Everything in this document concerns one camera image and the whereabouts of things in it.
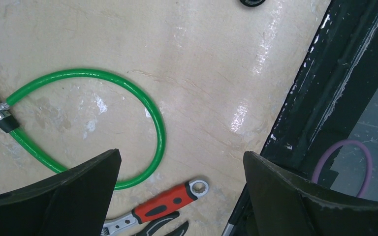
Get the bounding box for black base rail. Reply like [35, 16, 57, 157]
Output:
[223, 0, 378, 236]

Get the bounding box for black padlock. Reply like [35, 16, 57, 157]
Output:
[239, 0, 266, 7]

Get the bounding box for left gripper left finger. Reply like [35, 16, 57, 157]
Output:
[0, 149, 121, 236]

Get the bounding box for black pliers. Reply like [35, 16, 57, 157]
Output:
[134, 211, 189, 236]

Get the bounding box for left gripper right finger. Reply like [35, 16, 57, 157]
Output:
[243, 151, 378, 236]

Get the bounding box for green cable lock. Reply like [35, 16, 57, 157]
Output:
[0, 68, 166, 190]

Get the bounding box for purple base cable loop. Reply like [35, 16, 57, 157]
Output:
[312, 140, 374, 199]

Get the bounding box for red handled adjustable wrench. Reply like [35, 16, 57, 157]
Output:
[100, 179, 209, 236]

